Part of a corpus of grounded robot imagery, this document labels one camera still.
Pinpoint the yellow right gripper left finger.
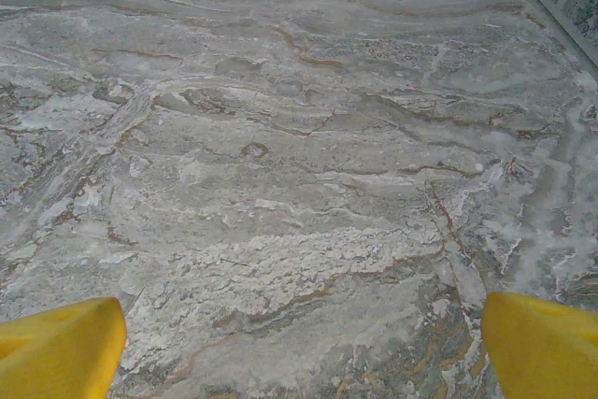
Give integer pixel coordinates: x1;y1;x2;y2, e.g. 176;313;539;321
0;296;128;399

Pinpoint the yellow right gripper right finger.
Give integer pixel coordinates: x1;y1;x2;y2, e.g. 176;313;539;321
480;291;598;399

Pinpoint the aluminium side frame rail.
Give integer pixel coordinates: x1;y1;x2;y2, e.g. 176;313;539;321
506;0;598;52

